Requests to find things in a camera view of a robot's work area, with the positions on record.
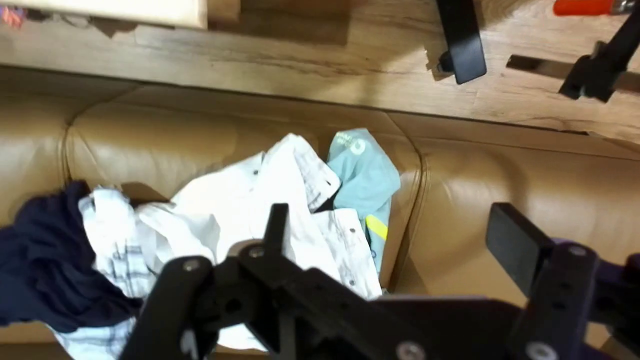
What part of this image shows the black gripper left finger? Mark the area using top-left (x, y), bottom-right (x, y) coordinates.
top-left (119, 202), bottom-right (402, 360)

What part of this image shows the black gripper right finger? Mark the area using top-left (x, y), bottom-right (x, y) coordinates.
top-left (484, 202), bottom-right (640, 360)

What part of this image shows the white shirt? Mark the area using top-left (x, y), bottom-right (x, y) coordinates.
top-left (136, 131), bottom-right (386, 352)

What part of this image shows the brown leather sofa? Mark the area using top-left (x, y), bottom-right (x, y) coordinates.
top-left (0, 64), bottom-right (640, 360)

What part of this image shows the navy blue garment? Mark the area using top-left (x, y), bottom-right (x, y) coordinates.
top-left (0, 178), bottom-right (139, 333)

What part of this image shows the light blue garment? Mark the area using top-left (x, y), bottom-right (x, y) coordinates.
top-left (326, 125), bottom-right (404, 271)

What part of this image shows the black stand leg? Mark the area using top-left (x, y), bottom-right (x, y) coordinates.
top-left (435, 0), bottom-right (490, 86)

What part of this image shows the beige board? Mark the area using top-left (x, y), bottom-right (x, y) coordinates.
top-left (0, 0), bottom-right (211, 30)

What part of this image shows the orange tool handle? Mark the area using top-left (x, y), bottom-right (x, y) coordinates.
top-left (552, 0), bottom-right (637, 18)

